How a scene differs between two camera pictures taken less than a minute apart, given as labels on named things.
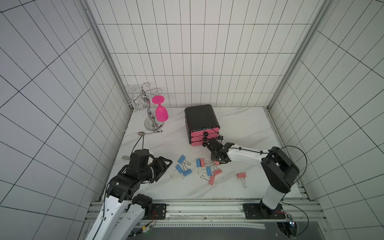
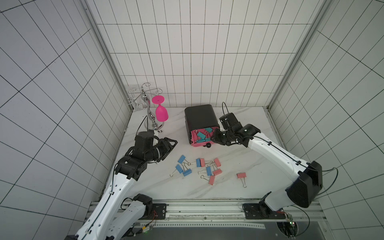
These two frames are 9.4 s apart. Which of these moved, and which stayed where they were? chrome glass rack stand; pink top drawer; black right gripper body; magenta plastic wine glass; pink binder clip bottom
Moved: black right gripper body; pink top drawer
Stayed: chrome glass rack stand; pink binder clip bottom; magenta plastic wine glass
